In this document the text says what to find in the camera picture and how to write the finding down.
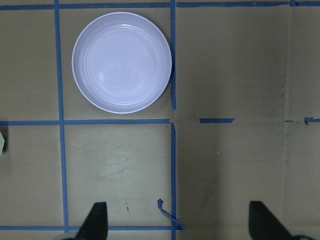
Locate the white round plate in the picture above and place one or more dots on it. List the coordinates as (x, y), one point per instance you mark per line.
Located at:
(121, 62)

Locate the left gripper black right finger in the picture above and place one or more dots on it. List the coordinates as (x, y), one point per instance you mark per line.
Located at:
(263, 225)

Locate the pale object at table edge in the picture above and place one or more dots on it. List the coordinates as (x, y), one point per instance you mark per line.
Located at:
(2, 143)

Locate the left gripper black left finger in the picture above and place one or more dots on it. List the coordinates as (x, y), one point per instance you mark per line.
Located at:
(95, 226)

